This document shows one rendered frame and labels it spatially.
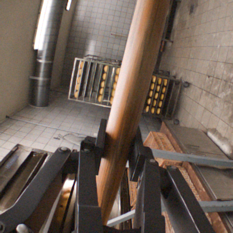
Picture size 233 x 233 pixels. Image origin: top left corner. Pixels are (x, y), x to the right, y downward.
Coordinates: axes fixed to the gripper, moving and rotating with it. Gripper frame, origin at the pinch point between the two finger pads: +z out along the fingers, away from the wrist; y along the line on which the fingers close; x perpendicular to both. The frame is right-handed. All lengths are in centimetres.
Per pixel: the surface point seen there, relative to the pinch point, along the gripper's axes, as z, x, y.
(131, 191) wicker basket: 111, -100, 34
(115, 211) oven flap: 85, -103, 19
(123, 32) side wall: 501, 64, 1
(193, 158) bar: 86, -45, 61
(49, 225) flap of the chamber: 50, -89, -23
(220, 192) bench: 56, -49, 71
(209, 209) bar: 37, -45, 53
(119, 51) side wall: 500, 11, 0
